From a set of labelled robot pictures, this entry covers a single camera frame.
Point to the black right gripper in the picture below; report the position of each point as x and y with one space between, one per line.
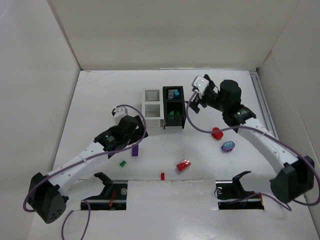
200 100

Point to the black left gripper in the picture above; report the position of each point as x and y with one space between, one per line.
139 127

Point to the green rounded lego brick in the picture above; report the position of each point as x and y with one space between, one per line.
174 112

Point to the purple oval lego piece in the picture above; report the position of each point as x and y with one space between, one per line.
228 146

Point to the red and purple lego brick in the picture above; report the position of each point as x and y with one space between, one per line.
183 165

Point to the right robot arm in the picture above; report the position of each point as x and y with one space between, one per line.
295 174

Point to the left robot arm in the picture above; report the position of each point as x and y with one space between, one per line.
48 194

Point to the white slotted container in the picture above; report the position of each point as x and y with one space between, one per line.
153 107

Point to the small green lego plate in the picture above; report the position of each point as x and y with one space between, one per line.
123 163

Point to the red oval lego piece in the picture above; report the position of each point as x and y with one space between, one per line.
217 133

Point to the black slotted container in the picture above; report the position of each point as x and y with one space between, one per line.
170 101

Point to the small red lego piece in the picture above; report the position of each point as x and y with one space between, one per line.
162 176

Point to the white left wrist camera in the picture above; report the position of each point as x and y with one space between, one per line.
119 113

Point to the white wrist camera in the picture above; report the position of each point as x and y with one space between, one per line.
119 113
199 85

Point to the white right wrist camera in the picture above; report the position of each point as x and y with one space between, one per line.
199 85

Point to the aluminium rail right side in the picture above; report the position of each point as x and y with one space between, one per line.
263 105

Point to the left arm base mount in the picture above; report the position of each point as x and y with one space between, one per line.
112 197

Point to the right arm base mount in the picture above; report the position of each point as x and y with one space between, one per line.
232 196

